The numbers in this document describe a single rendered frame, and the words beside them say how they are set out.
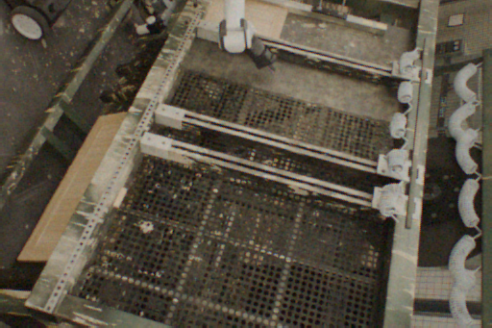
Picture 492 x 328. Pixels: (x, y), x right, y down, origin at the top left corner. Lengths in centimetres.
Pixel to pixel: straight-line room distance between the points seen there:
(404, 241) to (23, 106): 206
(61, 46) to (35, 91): 35
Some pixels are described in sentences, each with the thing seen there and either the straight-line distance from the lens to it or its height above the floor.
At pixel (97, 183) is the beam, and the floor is 83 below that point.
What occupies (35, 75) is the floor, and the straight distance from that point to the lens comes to 318.
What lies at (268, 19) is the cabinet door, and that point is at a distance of 295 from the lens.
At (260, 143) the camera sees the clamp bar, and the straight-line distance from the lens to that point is 233.
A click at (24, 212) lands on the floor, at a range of 305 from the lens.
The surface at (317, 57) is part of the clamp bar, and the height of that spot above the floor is 145.
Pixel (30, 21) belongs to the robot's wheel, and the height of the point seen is 13.
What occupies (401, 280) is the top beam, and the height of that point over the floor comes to 190.
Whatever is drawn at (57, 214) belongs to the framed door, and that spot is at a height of 35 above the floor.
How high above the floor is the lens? 246
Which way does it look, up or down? 31 degrees down
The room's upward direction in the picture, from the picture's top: 84 degrees clockwise
